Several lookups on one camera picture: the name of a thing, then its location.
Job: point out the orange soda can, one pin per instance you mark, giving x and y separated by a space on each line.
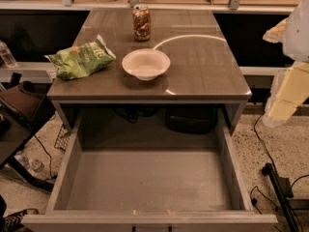
141 22

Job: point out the clear water bottle on floor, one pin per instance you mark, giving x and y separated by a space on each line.
33 166

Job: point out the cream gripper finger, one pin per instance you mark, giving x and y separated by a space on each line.
289 90
275 34

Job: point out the clear water bottle on shelf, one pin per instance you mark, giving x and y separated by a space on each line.
7 56

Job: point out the grey cabinet table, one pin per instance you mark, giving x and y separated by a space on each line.
183 79

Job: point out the black bag under table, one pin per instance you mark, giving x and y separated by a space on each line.
191 118

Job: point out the black wire basket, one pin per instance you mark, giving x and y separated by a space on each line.
62 139

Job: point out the grey open top drawer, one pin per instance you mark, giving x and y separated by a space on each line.
142 177

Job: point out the white paper bowl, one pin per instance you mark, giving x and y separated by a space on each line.
146 64

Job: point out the green chip bag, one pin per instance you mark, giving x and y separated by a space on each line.
81 61

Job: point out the black office chair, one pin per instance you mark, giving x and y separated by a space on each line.
24 111

